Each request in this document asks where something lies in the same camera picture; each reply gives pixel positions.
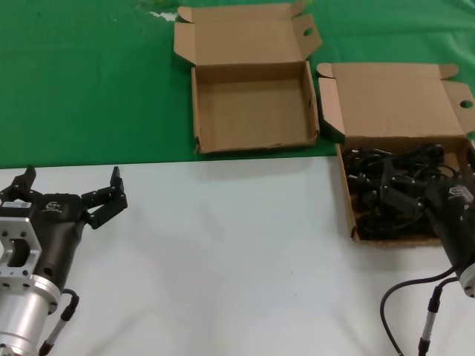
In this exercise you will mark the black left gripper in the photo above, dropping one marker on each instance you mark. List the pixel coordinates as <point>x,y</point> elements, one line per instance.
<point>59,230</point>

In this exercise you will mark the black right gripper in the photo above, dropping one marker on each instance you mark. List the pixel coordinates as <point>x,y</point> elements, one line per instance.
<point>454,222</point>

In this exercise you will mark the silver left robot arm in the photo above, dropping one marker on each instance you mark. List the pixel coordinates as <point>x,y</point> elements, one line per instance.
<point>22,315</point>

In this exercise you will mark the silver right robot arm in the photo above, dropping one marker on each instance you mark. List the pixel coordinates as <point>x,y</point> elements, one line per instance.
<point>469,282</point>

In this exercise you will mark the cardboard box with torn edge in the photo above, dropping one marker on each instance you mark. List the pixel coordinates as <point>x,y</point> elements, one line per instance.
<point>252,107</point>

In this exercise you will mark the green table cloth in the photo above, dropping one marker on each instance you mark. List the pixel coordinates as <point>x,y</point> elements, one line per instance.
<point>92,92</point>

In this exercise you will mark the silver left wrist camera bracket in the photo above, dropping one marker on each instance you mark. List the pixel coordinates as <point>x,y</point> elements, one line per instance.
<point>20,241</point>

